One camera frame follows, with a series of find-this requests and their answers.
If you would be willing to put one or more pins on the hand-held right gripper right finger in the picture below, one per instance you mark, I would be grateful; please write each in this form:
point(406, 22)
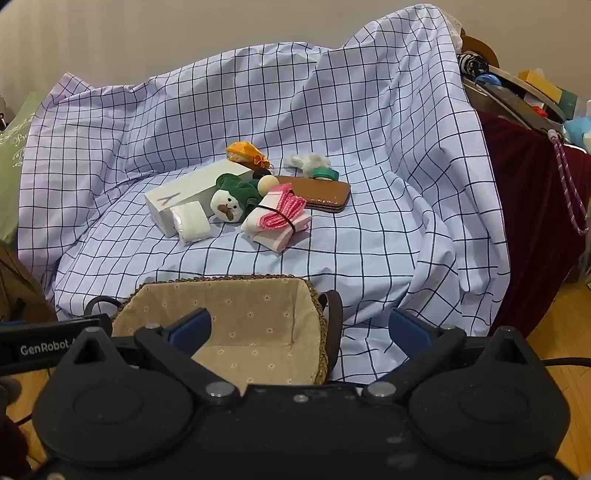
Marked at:
point(408, 328)

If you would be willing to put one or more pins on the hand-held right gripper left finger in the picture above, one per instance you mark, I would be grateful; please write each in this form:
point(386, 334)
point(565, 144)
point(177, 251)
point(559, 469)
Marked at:
point(191, 330)

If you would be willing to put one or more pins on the woven basket with beige liner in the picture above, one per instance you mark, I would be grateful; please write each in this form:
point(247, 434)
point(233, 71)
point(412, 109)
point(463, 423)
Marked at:
point(258, 323)

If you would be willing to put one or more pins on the white tissue pack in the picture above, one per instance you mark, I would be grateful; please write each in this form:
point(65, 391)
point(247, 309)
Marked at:
point(189, 224)

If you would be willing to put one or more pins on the green and white plush toy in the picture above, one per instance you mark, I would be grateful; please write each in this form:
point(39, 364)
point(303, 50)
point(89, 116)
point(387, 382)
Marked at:
point(231, 203)

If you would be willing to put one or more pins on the pink striped cloth bundle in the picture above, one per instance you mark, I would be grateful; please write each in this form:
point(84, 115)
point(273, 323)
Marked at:
point(277, 217)

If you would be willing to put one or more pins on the mushroom toy with teal stem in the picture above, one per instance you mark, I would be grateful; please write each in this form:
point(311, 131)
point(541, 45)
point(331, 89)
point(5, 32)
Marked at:
point(267, 184)

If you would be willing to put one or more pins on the orange fabric pouch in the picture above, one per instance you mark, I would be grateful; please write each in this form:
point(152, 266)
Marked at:
point(244, 152)

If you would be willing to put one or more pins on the grey fluffy tuft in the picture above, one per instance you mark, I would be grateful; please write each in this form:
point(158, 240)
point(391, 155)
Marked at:
point(304, 161)

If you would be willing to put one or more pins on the person's left forearm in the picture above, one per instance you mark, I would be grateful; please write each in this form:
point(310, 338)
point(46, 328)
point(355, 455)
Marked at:
point(11, 447)

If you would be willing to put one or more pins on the light blue soft item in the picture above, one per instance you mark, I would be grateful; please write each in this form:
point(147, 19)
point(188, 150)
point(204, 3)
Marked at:
point(579, 134)

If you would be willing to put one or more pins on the brown bag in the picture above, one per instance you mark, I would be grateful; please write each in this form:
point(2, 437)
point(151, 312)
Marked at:
point(18, 286)

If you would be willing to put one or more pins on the white cardboard box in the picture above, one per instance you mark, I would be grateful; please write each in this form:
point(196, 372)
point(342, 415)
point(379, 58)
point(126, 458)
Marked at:
point(184, 194)

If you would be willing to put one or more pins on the brown glossy wallet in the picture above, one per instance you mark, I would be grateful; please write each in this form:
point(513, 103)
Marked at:
point(318, 191)

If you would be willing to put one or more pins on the dark red velvet cloth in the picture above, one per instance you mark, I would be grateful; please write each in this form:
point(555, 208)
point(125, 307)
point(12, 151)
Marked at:
point(531, 207)

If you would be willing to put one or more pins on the green tape roll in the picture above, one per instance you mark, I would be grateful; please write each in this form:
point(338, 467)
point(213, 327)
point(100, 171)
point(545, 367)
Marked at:
point(323, 174)

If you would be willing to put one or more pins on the checked light blue sheet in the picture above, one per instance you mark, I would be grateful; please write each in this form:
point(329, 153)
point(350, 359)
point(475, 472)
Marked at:
point(369, 138)

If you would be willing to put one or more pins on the pale green bag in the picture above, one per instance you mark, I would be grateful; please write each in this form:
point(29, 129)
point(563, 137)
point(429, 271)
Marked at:
point(18, 152)

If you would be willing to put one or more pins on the blue ball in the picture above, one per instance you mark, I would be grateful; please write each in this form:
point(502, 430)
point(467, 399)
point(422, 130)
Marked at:
point(487, 79)

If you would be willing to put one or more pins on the black and white patterned cloth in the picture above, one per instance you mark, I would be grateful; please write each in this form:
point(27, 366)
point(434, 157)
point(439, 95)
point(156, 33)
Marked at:
point(471, 64)

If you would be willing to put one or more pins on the dark green box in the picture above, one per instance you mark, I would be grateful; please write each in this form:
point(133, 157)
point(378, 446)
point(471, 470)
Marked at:
point(568, 104)

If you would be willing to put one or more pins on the yellow box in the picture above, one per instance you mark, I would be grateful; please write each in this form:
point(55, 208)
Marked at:
point(540, 85)

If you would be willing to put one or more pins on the brown wooden round piece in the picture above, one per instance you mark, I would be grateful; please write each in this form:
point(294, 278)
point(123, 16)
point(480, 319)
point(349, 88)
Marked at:
point(480, 46)

